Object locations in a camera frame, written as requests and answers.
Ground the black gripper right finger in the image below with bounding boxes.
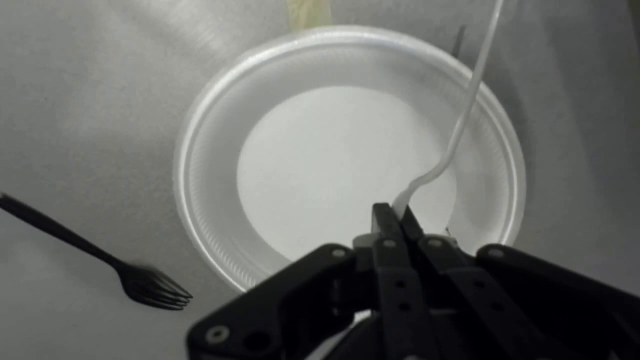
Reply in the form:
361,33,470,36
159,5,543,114
397,215,640,360

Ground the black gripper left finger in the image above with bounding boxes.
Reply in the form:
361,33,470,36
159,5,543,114
185,204,428,360

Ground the white foam plate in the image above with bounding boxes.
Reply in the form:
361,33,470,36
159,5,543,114
173,26,526,291

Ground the black plastic fork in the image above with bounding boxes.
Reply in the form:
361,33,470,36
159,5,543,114
0,194,191,311

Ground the yellowish tape piece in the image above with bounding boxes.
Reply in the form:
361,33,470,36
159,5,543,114
286,0,332,31

